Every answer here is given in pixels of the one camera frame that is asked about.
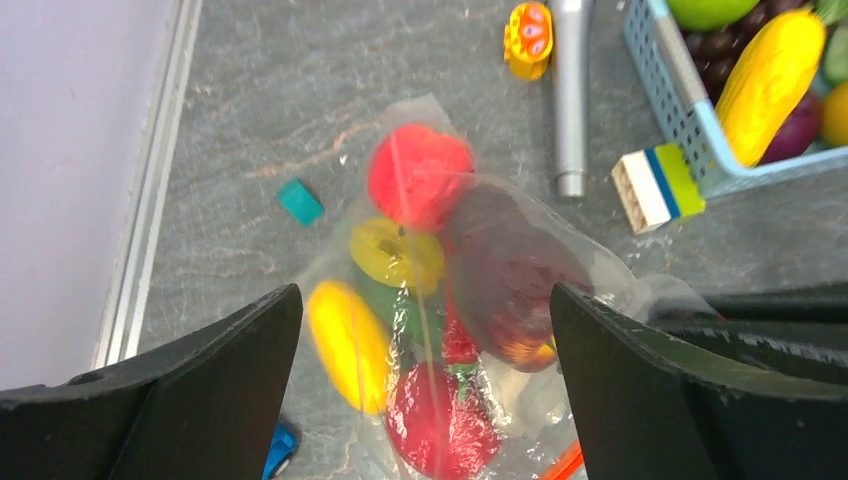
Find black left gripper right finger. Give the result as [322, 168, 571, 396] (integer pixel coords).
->
[551, 284, 847, 479]

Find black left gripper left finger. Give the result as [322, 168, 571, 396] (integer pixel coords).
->
[1, 284, 303, 479]

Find yellow toy mango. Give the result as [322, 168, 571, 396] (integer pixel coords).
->
[306, 279, 391, 415]

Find red toy chili pepper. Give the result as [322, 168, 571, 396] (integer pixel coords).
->
[442, 290, 479, 365]

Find dark red toy peach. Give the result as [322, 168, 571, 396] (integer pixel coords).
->
[446, 183, 594, 373]

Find red toy tomato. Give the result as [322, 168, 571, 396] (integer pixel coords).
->
[386, 363, 502, 480]

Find yellow-green toy fruit slice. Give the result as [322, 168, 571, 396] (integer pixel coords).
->
[349, 217, 445, 296]

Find clear zip top bag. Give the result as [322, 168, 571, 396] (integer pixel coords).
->
[304, 95, 712, 479]

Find red toy apple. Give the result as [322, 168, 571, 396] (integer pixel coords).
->
[366, 123, 474, 233]

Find blue toy car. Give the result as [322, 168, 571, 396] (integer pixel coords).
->
[262, 422, 298, 480]

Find white green toy block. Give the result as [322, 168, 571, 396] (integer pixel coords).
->
[611, 143, 707, 235]

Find teal toy block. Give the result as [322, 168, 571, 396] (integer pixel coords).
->
[277, 178, 324, 227]

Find purple toy onion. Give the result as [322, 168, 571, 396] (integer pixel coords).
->
[759, 91, 822, 165]

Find yellow toy lemon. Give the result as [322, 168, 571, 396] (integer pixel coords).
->
[820, 81, 848, 147]

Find light blue plastic basket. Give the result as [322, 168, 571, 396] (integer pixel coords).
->
[623, 0, 847, 199]

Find yellow toy corn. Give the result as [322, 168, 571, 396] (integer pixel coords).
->
[715, 8, 827, 168]

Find dark purple toy grapes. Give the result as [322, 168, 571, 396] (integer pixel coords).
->
[682, 0, 809, 104]

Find orange slice toy block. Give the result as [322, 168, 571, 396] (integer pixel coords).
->
[503, 1, 553, 81]

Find silver toy microphone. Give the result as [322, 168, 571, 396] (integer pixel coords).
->
[548, 0, 595, 198]

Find green toy apple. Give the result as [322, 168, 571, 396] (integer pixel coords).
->
[667, 0, 759, 32]

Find green toy lettuce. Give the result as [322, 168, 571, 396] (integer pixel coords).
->
[814, 0, 847, 87]

